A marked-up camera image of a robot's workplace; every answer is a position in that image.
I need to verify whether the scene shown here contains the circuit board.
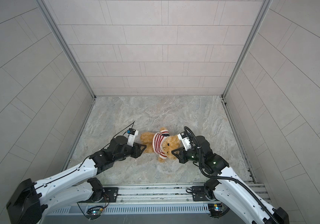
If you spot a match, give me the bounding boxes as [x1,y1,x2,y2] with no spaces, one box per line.
[86,206,105,220]
[208,203,223,218]

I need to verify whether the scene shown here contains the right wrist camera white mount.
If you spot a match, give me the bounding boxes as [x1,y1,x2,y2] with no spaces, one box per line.
[177,132,192,151]

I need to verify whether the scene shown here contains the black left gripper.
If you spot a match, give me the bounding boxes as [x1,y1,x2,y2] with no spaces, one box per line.
[112,142,148,163]

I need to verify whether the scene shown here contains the right circuit board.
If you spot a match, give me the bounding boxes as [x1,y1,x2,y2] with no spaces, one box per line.
[208,203,223,218]

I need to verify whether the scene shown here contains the aluminium corner post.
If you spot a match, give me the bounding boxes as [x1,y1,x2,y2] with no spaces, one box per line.
[35,0,96,100]
[222,0,272,99]

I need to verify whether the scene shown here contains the tan plush teddy bear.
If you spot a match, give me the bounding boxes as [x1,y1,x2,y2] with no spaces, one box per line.
[140,127,181,162]

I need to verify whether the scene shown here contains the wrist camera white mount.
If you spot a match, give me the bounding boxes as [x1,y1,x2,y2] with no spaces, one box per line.
[177,132,192,151]
[127,128,139,147]

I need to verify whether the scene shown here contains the aluminium corner post right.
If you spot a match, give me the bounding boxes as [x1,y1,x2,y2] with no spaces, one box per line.
[222,0,272,99]

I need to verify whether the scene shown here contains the thin black left cable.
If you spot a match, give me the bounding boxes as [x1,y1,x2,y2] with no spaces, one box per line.
[33,121,136,191]

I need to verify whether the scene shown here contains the black corrugated cable conduit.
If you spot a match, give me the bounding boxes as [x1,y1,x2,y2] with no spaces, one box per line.
[183,126,279,224]

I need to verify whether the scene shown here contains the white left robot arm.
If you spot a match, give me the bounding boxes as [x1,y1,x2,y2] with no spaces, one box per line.
[6,136,147,224]

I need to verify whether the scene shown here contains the aluminium corner post left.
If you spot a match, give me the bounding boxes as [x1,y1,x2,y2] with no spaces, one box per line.
[35,0,96,100]

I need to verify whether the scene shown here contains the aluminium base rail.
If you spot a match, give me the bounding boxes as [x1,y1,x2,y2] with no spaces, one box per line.
[64,183,271,206]

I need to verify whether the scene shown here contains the red white striped knit sweater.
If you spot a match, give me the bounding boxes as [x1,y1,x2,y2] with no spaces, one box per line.
[152,129,170,159]

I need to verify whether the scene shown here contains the left circuit board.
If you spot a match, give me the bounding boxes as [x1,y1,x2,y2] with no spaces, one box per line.
[86,206,105,220]

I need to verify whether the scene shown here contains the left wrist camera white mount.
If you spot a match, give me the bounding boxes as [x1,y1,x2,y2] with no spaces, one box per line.
[127,128,139,147]

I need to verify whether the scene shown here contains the white ventilation grille strip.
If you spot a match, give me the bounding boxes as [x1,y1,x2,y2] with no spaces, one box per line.
[51,203,210,216]

